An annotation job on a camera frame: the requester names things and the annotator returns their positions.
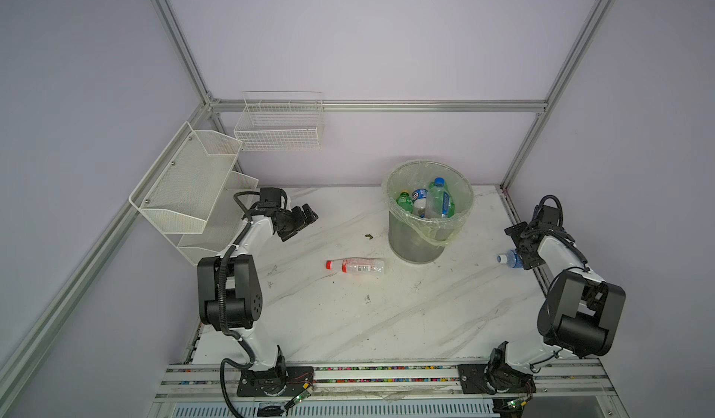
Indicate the grey mesh waste bin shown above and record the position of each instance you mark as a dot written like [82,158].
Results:
[416,239]

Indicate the lower white mesh shelf basket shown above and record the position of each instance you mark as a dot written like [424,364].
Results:
[224,222]

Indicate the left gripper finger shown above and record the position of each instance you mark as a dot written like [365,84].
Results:
[290,230]
[308,215]

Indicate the aluminium front rail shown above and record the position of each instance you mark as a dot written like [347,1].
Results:
[577,388]

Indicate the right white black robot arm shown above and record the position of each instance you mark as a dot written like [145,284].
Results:
[578,319]

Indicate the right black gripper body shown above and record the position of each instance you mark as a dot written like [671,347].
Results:
[515,232]

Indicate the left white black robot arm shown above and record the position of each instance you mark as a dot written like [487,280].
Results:
[230,296]

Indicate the translucent green bin liner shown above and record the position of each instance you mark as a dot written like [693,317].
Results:
[408,172]

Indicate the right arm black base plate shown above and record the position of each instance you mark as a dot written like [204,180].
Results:
[483,379]

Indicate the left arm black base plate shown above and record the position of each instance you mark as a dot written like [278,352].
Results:
[276,382]

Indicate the green bottle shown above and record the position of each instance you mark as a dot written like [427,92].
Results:
[405,202]

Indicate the clear bottle blue cap sideways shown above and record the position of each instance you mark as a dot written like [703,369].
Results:
[439,202]

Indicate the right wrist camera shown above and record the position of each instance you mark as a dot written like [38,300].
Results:
[547,217]

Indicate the white mesh shelf basket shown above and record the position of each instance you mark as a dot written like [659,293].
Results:
[224,222]
[179,192]

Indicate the clear bottle blue label angled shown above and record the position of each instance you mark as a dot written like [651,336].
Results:
[510,258]

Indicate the white wire wall basket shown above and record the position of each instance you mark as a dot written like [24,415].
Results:
[280,121]

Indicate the upper white mesh shelf basket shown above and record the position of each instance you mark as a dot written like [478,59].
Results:
[179,192]

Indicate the clear bottle red white label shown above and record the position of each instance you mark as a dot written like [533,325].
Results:
[360,266]

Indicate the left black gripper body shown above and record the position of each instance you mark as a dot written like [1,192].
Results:
[291,219]

